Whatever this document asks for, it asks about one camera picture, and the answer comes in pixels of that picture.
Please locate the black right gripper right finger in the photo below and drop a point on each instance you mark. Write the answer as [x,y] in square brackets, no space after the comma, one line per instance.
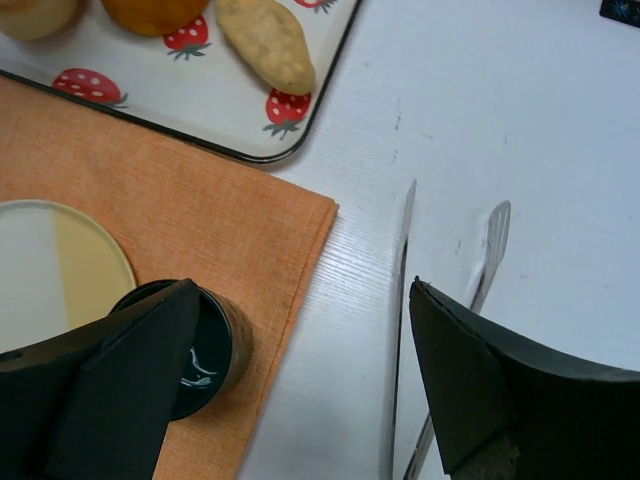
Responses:
[506,407]

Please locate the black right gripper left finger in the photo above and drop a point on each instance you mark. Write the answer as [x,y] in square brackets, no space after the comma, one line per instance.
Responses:
[95,402]

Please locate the round orange bread bun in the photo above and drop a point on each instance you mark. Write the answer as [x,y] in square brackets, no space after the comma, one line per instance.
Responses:
[154,17]

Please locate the bagel bread near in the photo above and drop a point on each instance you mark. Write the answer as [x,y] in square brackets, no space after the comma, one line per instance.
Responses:
[28,20]

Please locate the oblong beige bread roll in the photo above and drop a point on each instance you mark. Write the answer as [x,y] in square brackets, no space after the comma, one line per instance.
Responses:
[270,39]

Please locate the dark green cup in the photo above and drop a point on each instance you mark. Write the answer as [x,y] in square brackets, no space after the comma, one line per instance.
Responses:
[217,358]

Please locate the white floral plate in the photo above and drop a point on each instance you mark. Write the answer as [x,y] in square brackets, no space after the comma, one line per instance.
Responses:
[60,270]

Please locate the orange cloth placemat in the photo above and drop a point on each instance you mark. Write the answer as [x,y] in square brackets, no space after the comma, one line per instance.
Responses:
[178,212]

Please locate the strawberry pattern tray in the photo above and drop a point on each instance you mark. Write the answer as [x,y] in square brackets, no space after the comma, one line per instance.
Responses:
[191,84]

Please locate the blue label sticker right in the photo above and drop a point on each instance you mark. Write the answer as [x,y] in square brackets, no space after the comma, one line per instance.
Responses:
[623,11]

